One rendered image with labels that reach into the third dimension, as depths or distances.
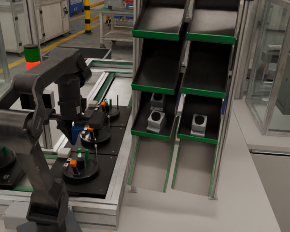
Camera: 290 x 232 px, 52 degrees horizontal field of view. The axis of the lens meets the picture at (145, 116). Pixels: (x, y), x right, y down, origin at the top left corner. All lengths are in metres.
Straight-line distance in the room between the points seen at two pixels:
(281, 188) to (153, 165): 1.00
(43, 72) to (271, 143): 1.34
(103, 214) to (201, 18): 0.71
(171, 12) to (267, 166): 1.11
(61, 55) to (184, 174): 0.60
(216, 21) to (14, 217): 0.87
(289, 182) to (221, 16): 1.18
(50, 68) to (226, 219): 0.84
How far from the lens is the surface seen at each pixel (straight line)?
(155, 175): 1.08
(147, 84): 0.92
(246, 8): 0.97
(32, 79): 0.61
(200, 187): 1.08
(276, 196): 1.94
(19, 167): 1.27
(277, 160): 1.78
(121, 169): 1.21
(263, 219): 1.26
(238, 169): 1.47
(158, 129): 0.95
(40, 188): 0.74
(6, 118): 0.59
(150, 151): 1.10
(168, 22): 0.91
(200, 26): 0.92
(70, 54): 0.75
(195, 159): 1.10
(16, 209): 1.11
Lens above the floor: 1.70
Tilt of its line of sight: 27 degrees down
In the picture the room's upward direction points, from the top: 2 degrees clockwise
